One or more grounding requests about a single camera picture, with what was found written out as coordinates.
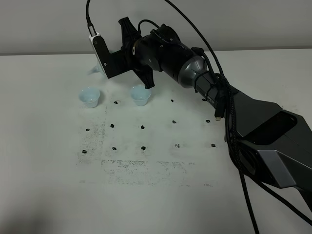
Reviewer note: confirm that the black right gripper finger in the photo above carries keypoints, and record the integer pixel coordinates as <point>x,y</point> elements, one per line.
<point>129,33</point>
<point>145,74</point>

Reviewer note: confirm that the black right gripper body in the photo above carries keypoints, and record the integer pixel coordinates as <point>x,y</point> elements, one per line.
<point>132,56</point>

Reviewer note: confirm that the light blue porcelain teapot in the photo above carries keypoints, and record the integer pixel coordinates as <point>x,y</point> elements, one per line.
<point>96,69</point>

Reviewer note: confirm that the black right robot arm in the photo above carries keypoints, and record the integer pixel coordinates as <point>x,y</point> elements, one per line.
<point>267,143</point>

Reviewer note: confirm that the right blue porcelain teacup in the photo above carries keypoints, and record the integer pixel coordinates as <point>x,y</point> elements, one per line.
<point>140,95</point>

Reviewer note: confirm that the blue porcelain teacup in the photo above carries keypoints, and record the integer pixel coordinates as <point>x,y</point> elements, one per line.
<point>140,95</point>
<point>89,96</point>

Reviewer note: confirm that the left blue porcelain teacup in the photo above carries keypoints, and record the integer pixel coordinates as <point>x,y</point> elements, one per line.
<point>89,96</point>

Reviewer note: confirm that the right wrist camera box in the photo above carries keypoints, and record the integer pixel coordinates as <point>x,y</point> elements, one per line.
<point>102,53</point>

